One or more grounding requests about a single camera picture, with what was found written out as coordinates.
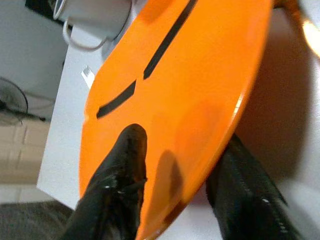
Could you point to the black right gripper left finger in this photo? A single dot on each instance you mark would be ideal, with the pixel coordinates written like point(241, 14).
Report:
point(117, 190)

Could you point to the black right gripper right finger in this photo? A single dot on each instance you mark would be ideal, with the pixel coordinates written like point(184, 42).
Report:
point(245, 200)

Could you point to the orange plastic plate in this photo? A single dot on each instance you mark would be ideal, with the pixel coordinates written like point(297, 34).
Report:
point(195, 82)

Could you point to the grey carpet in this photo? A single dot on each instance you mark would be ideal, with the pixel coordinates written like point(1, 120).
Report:
point(30, 222)

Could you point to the black standing fan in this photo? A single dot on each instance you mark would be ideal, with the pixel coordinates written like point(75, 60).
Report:
point(12, 100)

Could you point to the pale grey ceramic mug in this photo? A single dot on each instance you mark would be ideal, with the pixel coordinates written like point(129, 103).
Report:
point(100, 17)

